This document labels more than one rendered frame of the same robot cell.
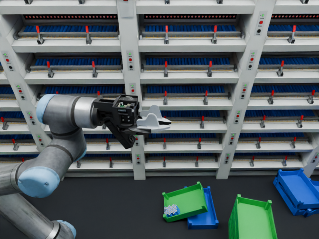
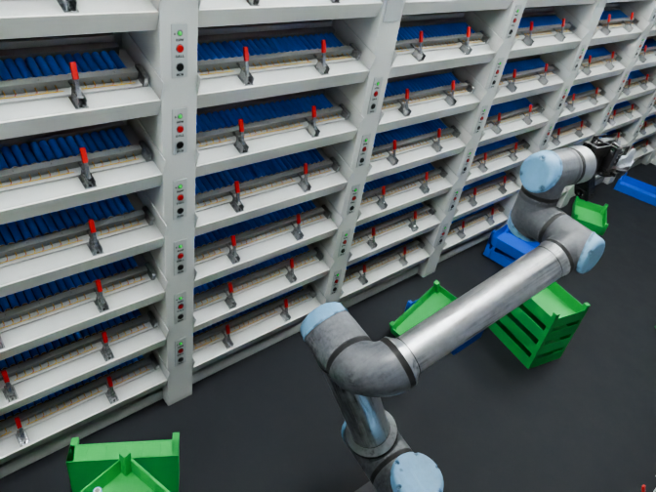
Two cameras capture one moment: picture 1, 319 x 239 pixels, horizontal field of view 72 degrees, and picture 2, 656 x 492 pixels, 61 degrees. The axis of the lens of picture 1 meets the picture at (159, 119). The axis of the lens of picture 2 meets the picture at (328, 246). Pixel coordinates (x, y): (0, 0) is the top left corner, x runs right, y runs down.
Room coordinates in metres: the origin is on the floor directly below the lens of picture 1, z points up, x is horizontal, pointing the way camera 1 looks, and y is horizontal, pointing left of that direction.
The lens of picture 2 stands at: (0.07, 1.49, 1.67)
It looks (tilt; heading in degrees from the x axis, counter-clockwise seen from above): 35 degrees down; 313
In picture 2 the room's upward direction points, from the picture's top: 11 degrees clockwise
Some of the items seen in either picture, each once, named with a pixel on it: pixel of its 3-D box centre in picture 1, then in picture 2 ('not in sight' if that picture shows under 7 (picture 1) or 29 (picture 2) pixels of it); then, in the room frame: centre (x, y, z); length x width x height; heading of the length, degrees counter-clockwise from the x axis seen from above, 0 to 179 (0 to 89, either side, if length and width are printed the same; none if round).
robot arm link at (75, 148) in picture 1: (68, 142); (535, 214); (0.54, 0.29, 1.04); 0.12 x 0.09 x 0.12; 171
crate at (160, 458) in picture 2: not in sight; (127, 466); (1.03, 1.15, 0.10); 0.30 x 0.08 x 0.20; 59
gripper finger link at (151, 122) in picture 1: (153, 122); (628, 158); (0.48, 0.02, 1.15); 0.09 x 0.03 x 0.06; 78
